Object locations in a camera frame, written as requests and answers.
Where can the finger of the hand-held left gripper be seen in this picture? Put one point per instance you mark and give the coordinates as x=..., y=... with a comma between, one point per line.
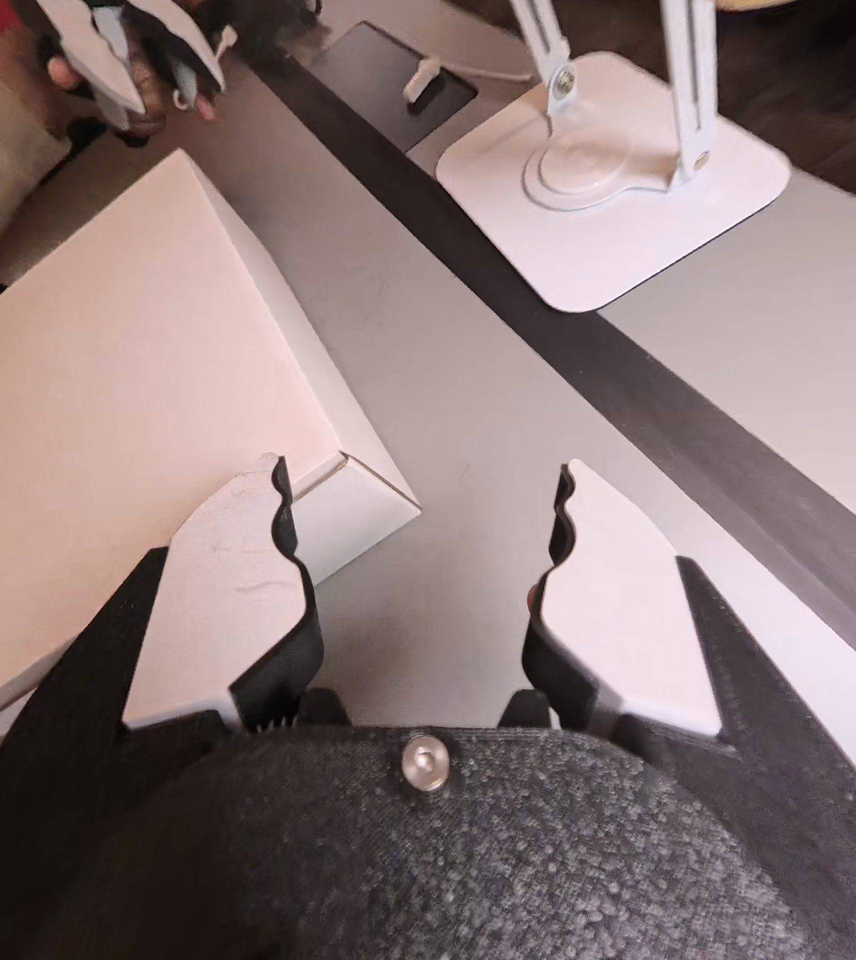
x=86, y=37
x=184, y=34

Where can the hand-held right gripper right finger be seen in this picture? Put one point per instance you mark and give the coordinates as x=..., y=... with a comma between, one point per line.
x=623, y=615

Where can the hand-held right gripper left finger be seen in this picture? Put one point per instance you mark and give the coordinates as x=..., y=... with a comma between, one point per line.
x=225, y=600

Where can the white cardboard box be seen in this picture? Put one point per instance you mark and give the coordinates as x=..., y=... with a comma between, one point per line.
x=97, y=375

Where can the white plug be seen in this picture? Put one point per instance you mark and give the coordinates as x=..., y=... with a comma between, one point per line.
x=422, y=81

